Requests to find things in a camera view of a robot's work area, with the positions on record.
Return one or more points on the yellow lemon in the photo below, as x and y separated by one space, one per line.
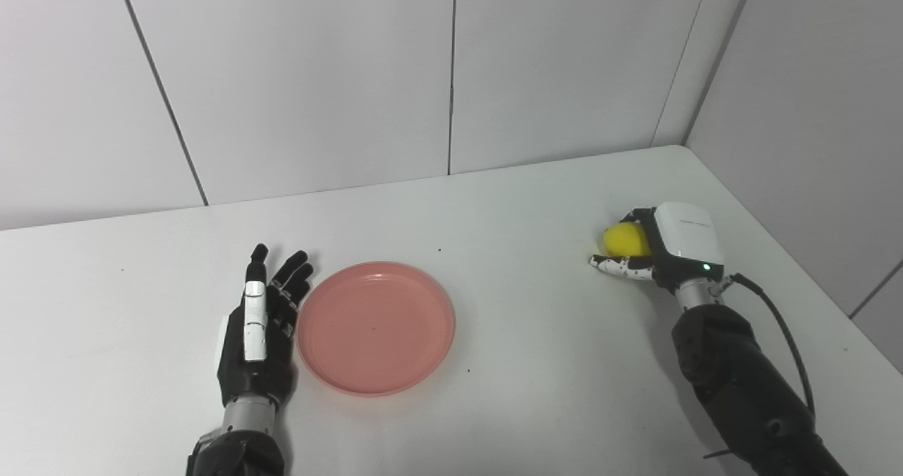
624 241

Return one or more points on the pink round plate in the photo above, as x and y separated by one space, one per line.
374 328

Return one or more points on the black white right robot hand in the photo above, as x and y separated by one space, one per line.
688 236

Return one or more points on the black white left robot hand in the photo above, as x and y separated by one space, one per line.
255 342

